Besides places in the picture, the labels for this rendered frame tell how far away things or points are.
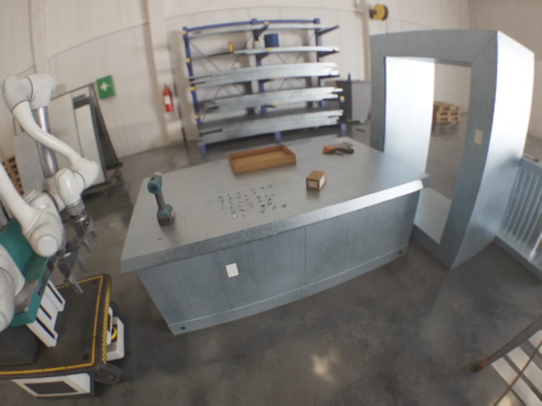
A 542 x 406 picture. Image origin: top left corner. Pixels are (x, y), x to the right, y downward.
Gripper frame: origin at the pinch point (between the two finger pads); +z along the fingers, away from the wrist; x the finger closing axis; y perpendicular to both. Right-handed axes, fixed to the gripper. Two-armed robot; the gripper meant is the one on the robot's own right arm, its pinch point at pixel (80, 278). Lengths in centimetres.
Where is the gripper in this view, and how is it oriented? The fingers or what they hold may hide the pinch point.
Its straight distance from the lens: 115.9
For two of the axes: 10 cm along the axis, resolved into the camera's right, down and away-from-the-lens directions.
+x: 4.0, 4.2, -8.1
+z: 0.9, 8.6, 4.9
